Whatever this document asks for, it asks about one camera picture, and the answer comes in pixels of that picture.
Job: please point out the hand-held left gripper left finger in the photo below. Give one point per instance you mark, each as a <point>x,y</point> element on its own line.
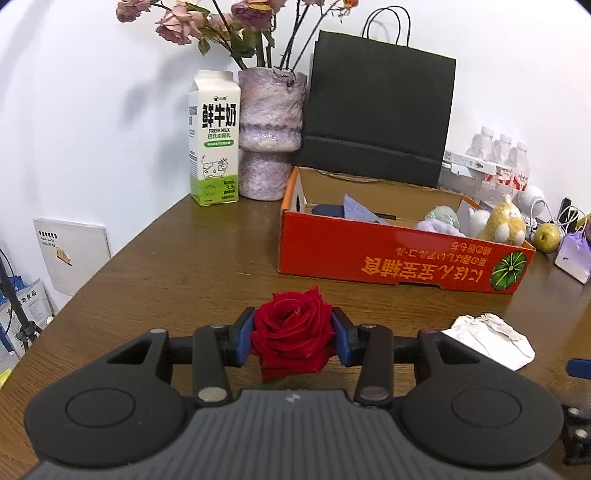
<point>244,337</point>

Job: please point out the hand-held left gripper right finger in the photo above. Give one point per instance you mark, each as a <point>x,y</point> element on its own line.
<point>344,339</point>

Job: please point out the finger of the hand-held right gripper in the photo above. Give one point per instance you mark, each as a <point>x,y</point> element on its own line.
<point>579,368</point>
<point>579,443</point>

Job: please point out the red rose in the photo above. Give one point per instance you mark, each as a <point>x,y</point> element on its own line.
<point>291,337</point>

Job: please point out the red cardboard box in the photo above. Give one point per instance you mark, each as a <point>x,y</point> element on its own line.
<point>346,249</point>

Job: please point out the white cloth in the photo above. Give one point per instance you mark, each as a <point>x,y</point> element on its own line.
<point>485,339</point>

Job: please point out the navy blue case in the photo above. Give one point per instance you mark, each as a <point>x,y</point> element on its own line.
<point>328,210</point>

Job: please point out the yellow white plush toy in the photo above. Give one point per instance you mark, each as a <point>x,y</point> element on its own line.
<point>503,221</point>

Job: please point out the purple plastic bag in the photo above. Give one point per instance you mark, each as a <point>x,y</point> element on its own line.
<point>575,256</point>

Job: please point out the green apple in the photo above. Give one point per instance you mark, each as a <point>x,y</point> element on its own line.
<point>548,237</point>

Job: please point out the white round device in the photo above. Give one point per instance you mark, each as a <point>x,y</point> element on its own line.
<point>531,196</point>

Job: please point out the white green milk carton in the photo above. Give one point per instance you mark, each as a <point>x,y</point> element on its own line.
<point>214,138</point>

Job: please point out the purple marbled vase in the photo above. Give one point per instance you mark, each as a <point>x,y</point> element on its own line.
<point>270,129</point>

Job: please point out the white flat box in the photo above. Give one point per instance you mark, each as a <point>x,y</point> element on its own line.
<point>461,160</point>

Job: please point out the blue printed package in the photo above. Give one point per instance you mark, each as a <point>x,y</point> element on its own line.
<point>27,304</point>

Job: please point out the black studio light stand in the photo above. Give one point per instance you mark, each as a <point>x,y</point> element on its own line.
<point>16,304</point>

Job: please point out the black paper bag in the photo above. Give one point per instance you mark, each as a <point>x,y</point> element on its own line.
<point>378,101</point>

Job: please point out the dried pink rose bouquet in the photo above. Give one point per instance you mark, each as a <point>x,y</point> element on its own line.
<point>249,14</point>

